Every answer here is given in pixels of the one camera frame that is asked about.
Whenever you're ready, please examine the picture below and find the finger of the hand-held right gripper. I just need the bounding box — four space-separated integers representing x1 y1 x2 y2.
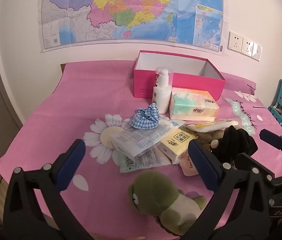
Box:
259 129 282 160
234 152 282 180

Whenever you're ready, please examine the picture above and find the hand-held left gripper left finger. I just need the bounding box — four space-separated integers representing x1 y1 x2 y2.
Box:
3 139 94 240

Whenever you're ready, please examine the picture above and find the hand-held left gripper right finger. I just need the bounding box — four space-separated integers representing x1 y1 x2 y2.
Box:
181 139 273 240

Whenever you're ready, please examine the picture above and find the pink printed packet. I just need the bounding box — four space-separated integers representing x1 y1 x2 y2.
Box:
180 152 201 177

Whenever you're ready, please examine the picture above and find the black cloth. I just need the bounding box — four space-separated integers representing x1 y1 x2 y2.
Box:
212 126 258 165

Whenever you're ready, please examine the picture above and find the beige teddy bear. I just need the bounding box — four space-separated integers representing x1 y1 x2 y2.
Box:
197 129 229 155

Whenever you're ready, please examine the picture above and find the yellow tissue pack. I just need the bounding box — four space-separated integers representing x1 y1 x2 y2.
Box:
157 126 198 165

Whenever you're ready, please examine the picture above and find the yellow and white packet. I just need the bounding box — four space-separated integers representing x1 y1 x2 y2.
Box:
185 119 239 133

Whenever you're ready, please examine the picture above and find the green plush toy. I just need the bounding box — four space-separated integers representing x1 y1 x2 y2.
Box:
128 169 208 236

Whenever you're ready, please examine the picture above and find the clear greenish wipes packet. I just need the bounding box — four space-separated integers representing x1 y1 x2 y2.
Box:
119 146 173 173

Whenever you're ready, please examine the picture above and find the clear white-blue wipes packet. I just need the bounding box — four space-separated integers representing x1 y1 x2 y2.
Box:
110 119 185 161

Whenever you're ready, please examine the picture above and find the blue gingham scrunchie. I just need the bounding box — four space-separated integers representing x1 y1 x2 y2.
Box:
129 104 161 130

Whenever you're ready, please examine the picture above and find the pink cardboard box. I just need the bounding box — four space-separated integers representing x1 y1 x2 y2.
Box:
133 50 226 98

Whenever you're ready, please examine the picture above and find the pastel tissue pack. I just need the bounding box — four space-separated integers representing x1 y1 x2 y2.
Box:
169 87 220 121

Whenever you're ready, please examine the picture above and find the white pump bottle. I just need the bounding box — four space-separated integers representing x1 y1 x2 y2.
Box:
152 67 174 114

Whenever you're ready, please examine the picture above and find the white wall socket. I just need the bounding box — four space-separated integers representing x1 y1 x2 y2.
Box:
227 31 243 53
241 37 254 55
250 42 263 61

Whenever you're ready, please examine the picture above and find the colourful wall map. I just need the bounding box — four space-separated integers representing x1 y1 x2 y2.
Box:
39 0 229 53

